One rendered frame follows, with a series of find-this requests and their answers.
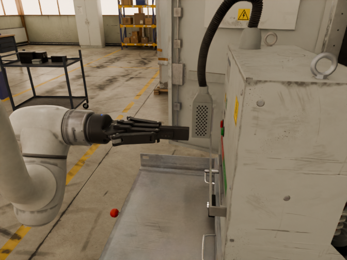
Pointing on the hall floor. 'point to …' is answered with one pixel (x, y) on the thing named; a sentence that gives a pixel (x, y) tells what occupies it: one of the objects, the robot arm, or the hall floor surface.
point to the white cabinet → (89, 23)
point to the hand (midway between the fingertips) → (174, 132)
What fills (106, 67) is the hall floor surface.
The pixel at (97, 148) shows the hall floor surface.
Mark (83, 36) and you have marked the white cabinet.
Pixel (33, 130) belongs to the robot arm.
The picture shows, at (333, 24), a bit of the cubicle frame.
